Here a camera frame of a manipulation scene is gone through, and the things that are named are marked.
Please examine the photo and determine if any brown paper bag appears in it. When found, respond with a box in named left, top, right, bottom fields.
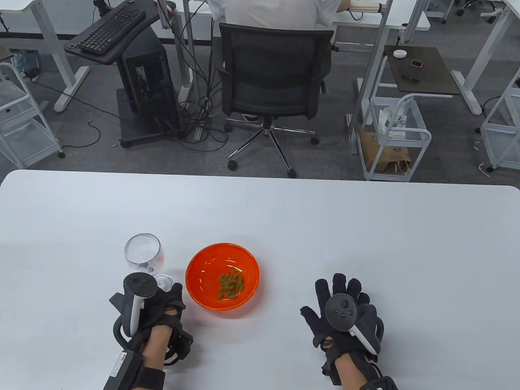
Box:
left=360, top=129, right=412, bottom=173

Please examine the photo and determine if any person's left forearm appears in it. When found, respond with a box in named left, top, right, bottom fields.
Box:
left=134, top=325, right=173, bottom=390

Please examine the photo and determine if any black white hand controller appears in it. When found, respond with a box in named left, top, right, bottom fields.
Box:
left=325, top=293, right=378, bottom=357
left=109, top=273, right=159, bottom=338

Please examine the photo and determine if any black keyboard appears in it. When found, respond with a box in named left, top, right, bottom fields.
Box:
left=77, top=3, right=147, bottom=56

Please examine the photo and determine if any black cable bundle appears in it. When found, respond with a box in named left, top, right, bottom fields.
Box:
left=175, top=0, right=230, bottom=153

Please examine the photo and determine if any aluminium frame post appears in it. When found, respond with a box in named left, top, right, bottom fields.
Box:
left=182, top=0, right=202, bottom=141
left=349, top=0, right=394, bottom=134

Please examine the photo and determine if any black keyboard stand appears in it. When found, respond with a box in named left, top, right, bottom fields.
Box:
left=64, top=0, right=193, bottom=149

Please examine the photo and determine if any teal plastic bag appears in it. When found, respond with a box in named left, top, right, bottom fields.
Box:
left=10, top=49, right=41, bottom=78

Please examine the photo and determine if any black computer tower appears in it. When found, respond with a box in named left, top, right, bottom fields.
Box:
left=118, top=30, right=182, bottom=131

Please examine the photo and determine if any pile of raisins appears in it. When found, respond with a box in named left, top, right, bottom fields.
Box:
left=217, top=271, right=245, bottom=301

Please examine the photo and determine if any person's right forearm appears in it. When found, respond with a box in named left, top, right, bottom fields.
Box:
left=333, top=351, right=380, bottom=390

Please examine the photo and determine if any person's right hand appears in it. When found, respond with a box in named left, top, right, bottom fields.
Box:
left=301, top=273, right=384, bottom=384

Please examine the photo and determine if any black white left hand controller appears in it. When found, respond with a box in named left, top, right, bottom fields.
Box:
left=109, top=273, right=159, bottom=338

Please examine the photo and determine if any orange bowl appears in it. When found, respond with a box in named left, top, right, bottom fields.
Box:
left=186, top=243, right=260, bottom=312

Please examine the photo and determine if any white carton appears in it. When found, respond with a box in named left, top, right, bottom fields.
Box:
left=378, top=106, right=409, bottom=137

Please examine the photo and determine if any black strapped forearm box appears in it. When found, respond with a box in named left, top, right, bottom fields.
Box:
left=360, top=376, right=399, bottom=390

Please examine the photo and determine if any brown side table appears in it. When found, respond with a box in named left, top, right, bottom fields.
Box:
left=384, top=45, right=462, bottom=98

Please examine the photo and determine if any black box with white label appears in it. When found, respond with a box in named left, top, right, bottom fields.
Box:
left=104, top=349, right=143, bottom=390

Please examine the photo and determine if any clear wine glass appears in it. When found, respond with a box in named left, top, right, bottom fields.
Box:
left=124, top=233, right=174, bottom=291

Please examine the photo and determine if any beige roll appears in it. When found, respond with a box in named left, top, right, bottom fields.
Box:
left=349, top=1, right=384, bottom=13

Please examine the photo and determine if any black mesh office chair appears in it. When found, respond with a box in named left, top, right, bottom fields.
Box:
left=218, top=22, right=334, bottom=178

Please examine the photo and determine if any person's left hand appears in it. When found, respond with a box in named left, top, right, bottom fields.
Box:
left=132, top=282, right=187, bottom=338

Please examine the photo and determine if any black white right hand controller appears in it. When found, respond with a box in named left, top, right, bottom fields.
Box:
left=325, top=293, right=378, bottom=357

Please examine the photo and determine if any white desk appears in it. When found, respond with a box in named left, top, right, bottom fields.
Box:
left=451, top=0, right=520, bottom=116
left=0, top=0, right=91, bottom=113
left=154, top=0, right=431, bottom=45

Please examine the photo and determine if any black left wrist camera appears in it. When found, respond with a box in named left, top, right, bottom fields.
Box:
left=165, top=328, right=194, bottom=364

